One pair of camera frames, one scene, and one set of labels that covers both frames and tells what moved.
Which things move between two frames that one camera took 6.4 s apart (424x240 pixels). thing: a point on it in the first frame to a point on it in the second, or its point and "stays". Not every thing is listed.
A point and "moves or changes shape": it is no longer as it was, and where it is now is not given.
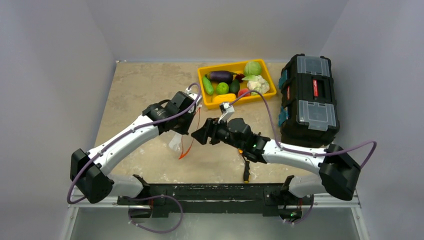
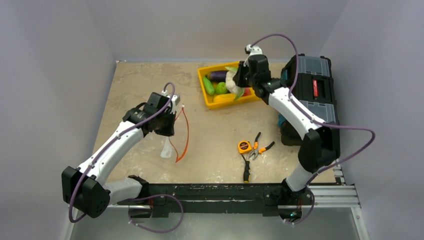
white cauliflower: (260, 85) moves or changes shape
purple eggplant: (220, 76) stays
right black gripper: (211, 131) to (245, 77)
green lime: (222, 88) stays
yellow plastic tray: (237, 67) stays
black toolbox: (307, 115) stays
